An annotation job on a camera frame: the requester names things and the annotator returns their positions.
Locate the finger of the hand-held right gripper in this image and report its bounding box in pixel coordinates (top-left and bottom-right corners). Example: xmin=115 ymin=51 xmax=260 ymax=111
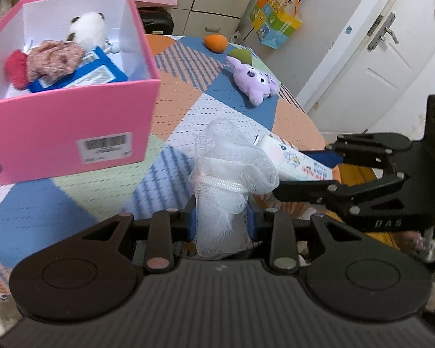
xmin=299 ymin=132 xmax=413 ymax=170
xmin=273 ymin=172 xmax=409 ymax=216

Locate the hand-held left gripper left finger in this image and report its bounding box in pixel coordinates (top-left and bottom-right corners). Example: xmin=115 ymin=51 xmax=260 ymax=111
xmin=81 ymin=195 xmax=199 ymax=273

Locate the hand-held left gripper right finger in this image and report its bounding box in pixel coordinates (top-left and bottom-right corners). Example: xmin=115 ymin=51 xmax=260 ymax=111
xmin=248 ymin=199 xmax=363 ymax=273

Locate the white printed tube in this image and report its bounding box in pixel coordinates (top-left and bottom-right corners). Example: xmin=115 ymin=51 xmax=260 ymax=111
xmin=254 ymin=133 xmax=334 ymax=182

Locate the white mesh bath loofah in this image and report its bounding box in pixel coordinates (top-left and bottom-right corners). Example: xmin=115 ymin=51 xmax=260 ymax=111
xmin=188 ymin=118 xmax=280 ymax=260

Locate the pink cardboard box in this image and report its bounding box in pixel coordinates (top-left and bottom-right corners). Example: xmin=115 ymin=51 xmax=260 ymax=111
xmin=0 ymin=0 xmax=162 ymax=185

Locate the blue packet white label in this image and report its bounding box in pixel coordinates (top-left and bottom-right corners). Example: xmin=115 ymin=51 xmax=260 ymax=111
xmin=28 ymin=45 xmax=129 ymax=93

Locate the floral cloth toy red pompom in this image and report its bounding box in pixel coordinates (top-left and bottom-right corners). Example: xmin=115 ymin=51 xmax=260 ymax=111
xmin=3 ymin=40 xmax=86 ymax=90

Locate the white plush toy brown ear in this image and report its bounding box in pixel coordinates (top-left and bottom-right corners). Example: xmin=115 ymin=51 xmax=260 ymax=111
xmin=66 ymin=12 xmax=122 ymax=55

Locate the person's right hand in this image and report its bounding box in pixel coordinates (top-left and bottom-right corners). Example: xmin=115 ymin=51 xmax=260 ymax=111
xmin=395 ymin=230 xmax=426 ymax=256

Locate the white door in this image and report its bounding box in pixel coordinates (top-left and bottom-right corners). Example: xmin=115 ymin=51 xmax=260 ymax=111
xmin=297 ymin=0 xmax=435 ymax=133

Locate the purple plush toy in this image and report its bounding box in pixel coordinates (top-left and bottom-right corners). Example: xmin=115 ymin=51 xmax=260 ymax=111
xmin=225 ymin=55 xmax=280 ymax=106

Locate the colourful paper gift bag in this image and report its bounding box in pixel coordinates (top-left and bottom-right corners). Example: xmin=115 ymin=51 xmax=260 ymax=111
xmin=249 ymin=0 xmax=304 ymax=49

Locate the black suitcase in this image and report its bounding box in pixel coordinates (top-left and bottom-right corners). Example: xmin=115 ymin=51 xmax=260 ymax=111
xmin=138 ymin=6 xmax=175 ymax=36

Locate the metal door handle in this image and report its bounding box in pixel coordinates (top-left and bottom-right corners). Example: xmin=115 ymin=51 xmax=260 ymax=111
xmin=367 ymin=12 xmax=399 ymax=52

